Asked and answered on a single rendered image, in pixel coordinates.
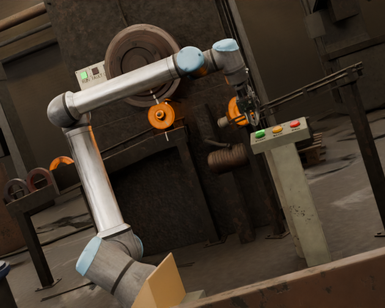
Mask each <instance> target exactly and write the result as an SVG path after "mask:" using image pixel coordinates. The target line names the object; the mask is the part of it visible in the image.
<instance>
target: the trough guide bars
mask: <svg viewBox="0 0 385 308"><path fill-rule="evenodd" d="M362 64H363V62H360V63H358V64H354V65H352V66H349V67H347V68H344V69H343V70H341V71H338V72H336V73H333V74H331V75H329V76H327V77H325V78H323V79H320V80H318V81H315V82H313V83H312V84H309V85H307V86H304V87H302V88H300V89H298V90H296V91H293V92H291V93H288V94H286V95H284V96H282V97H280V98H277V99H275V100H273V101H271V102H269V103H266V104H264V105H262V106H260V109H262V108H264V109H262V110H261V111H260V113H262V112H265V111H266V113H267V115H268V116H271V112H270V109H271V108H275V110H276V111H278V110H280V109H279V107H278V106H279V105H281V104H283V103H286V102H288V101H290V100H292V99H295V98H297V97H300V96H302V95H304V97H305V99H306V101H307V100H310V98H309V94H308V93H309V92H311V91H312V92H313V94H314V95H316V94H318V92H317V89H318V88H321V87H323V86H325V85H327V84H330V83H333V82H334V81H337V80H339V79H342V78H344V77H346V76H349V78H350V80H351V82H352V81H355V76H354V73H356V72H357V74H358V76H359V77H360V76H362V75H364V74H363V72H362V70H363V69H364V68H365V66H362V67H361V66H360V65H362ZM353 68H355V70H352V69H353ZM344 72H347V73H345V74H343V75H341V76H338V77H336V78H334V79H332V80H329V81H327V82H324V83H323V84H320V85H318V86H315V85H316V84H319V83H321V82H323V81H325V80H328V79H330V78H333V77H335V76H337V75H339V74H341V73H344ZM310 87H311V89H309V90H307V89H308V88H310ZM300 91H302V92H301V93H299V94H297V95H295V96H293V97H290V98H288V99H286V100H283V99H284V98H287V97H289V96H291V95H294V94H296V93H298V92H300ZM280 100H283V101H281V102H279V103H277V101H280ZM271 104H273V105H272V106H269V105H271ZM268 106H269V107H268ZM242 116H244V115H239V116H237V117H235V118H232V119H230V120H229V122H232V123H231V124H230V125H233V126H234V129H235V130H237V129H238V126H237V123H238V122H241V121H243V120H246V118H245V117H244V118H242V119H240V120H237V121H235V120H236V119H239V118H240V117H242Z"/></svg>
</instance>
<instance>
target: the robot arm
mask: <svg viewBox="0 0 385 308"><path fill-rule="evenodd" d="M220 70H222V72H223V74H224V76H225V79H226V81H227V84H228V85H231V87H232V88H235V91H236V94H237V96H236V102H235V103H236V105H237V108H238V110H239V112H240V114H241V113H242V115H244V116H245V118H246V119H247V121H248V123H251V124H253V125H254V126H257V125H258V123H259V115H260V102H259V99H258V98H257V96H255V95H254V92H253V91H252V89H251V87H250V86H249V85H247V83H248V77H249V74H248V68H246V66H245V64H244V61H243V58H242V56H241V53H240V50H239V46H238V45H237V43H236V41H235V40H234V39H232V38H228V39H224V40H220V41H219V42H216V43H215V44H214V45H213V48H212V49H209V50H207V51H204V52H201V50H200V49H198V48H196V47H193V46H187V47H185V48H183V49H181V50H180V51H179V53H176V54H173V55H171V56H170V57H167V58H165V59H162V60H159V61H157V62H154V63H152V64H149V65H146V66H145V67H141V68H139V69H137V70H133V71H131V72H129V73H126V74H124V75H121V76H118V77H116V78H113V79H110V80H108V81H105V82H103V83H100V84H97V85H95V86H92V87H90V88H87V89H84V90H82V91H79V92H77V93H72V92H69V91H68V92H66V93H63V94H61V95H59V96H57V97H56V98H54V99H53V100H52V101H51V103H50V104H49V106H48V109H47V115H48V118H49V120H50V122H51V123H52V124H53V125H55V126H57V127H61V128H62V131H63V133H64V136H65V137H66V140H67V143H68V146H69V148H70V151H71V155H72V157H73V160H74V162H75V166H76V169H77V171H78V175H79V177H80V180H81V183H82V187H83V189H84V192H85V194H86V197H87V201H88V203H89V206H90V209H91V212H92V215H93V218H94V220H95V223H96V226H97V229H98V234H97V236H95V237H94V238H93V239H91V241H90V242H89V243H88V245H87V246H86V247H85V249H84V250H83V252H82V254H81V256H80V258H79V259H78V262H77V264H76V270H77V272H79V273H80V274H82V276H84V277H86V278H87V279H88V280H90V281H92V282H93V283H95V284H97V285H98V286H99V287H101V288H102V289H104V290H106V291H107V292H109V293H110V294H112V295H113V296H115V297H116V298H117V299H118V300H119V302H120V303H121V305H122V306H123V308H131V307H132V305H133V303H134V301H135V299H136V298H137V296H138V294H139V292H140V290H141V288H142V286H143V284H144V282H145V280H146V278H148V277H149V275H151V274H152V272H153V271H154V270H155V269H156V268H157V267H156V266H154V265H149V264H145V263H140V260H141V258H142V255H143V245H142V242H141V240H140V239H139V238H138V237H137V236H136V235H135V234H133V231H132V229H131V226H130V225H128V224H126V223H124V221H123V218H122V215H121V212H120V209H119V206H118V204H117V201H116V197H115V195H114V192H113V190H112V186H111V183H110V181H109V178H108V175H107V172H106V169H105V166H104V164H103V160H102V158H101V155H100V152H99V149H98V146H97V143H96V141H95V138H94V134H93V132H92V129H91V125H90V117H91V115H90V112H91V111H93V110H96V109H98V108H101V107H104V106H106V105H110V104H111V103H115V102H117V101H120V100H123V99H125V98H128V97H130V96H133V95H136V94H139V93H141V92H144V91H146V90H149V89H152V88H154V87H157V86H160V85H162V84H165V83H168V82H170V81H173V80H175V79H178V78H183V77H185V76H187V77H188V78H189V79H190V80H192V81H193V80H197V79H199V78H202V77H204V76H207V75H210V74H212V73H215V72H218V71H220ZM250 110H251V111H252V112H253V113H254V118H255V120H254V119H253V118H252V116H251V114H250Z"/></svg>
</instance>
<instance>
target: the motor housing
mask: <svg viewBox="0 0 385 308"><path fill-rule="evenodd" d="M231 146H232V145H231ZM208 164H209V167H210V169H211V171H212V173H215V174H219V175H218V177H219V180H220V182H221V186H222V189H223V192H224V195H225V198H226V201H227V204H228V206H229V210H230V213H231V215H232V219H233V222H234V225H235V228H236V231H237V234H238V237H239V239H240V243H241V244H244V243H248V242H251V241H255V238H256V233H255V230H254V226H253V223H252V220H251V217H250V214H249V211H248V208H247V205H246V202H245V199H244V196H243V193H242V190H241V187H240V184H239V181H238V178H237V175H236V172H235V169H236V168H237V169H238V168H239V167H242V166H243V167H244V166H247V165H248V164H250V161H249V158H248V154H247V151H246V148H245V146H244V143H239V144H236V145H233V146H232V148H231V149H230V150H229V148H228V147H226V148H223V149H219V150H217V151H213V152H211V153H209V156H208Z"/></svg>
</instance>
